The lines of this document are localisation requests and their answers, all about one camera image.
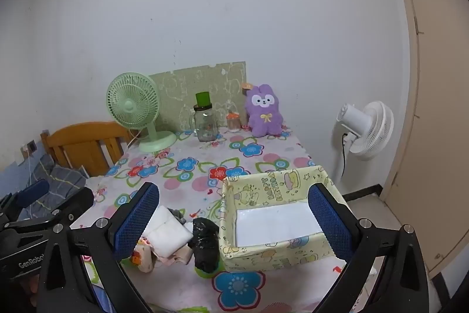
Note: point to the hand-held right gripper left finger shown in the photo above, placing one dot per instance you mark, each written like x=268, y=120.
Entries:
x=137, y=221

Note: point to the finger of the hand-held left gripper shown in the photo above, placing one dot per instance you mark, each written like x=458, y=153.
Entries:
x=73, y=205
x=33, y=192

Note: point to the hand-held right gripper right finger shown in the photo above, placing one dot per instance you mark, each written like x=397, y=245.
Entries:
x=329, y=225

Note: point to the white pad pack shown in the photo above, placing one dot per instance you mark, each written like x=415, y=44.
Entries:
x=168, y=234

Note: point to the yellow cartoon tissue pack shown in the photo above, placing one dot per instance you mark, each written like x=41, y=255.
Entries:
x=144, y=258

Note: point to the beige cloth roll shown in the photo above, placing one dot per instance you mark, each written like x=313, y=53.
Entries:
x=181, y=256

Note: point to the cartoon patterned storage box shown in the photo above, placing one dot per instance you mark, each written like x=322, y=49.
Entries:
x=267, y=256

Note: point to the black plastic bag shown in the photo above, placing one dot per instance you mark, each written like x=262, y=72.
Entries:
x=205, y=243

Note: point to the blue bedsheet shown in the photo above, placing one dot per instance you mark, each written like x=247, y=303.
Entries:
x=14, y=175

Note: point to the grey plaid pillow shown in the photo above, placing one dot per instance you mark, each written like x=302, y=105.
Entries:
x=62, y=181

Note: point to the wooden headboard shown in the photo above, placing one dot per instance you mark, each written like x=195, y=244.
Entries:
x=80, y=144

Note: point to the floral tablecloth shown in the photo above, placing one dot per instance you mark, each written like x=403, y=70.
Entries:
x=190, y=181

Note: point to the white fan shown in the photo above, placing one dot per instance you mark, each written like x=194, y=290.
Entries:
x=366, y=122

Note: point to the green desk fan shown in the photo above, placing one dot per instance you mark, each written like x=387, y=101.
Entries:
x=128, y=104

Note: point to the glass mug with green lid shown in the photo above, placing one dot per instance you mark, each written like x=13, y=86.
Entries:
x=205, y=126

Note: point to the purple plush bunny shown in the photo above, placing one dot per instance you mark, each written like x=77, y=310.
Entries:
x=262, y=115

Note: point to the cotton swab jar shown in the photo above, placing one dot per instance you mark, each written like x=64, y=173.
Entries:
x=233, y=122

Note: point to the green patterned board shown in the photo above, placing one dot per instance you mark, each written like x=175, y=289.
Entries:
x=183, y=85

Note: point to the beige door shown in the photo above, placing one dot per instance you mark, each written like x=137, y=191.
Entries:
x=439, y=115

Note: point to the small brown object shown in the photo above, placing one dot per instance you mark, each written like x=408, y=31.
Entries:
x=246, y=87

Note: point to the wall socket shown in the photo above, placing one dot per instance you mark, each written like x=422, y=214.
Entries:
x=32, y=146

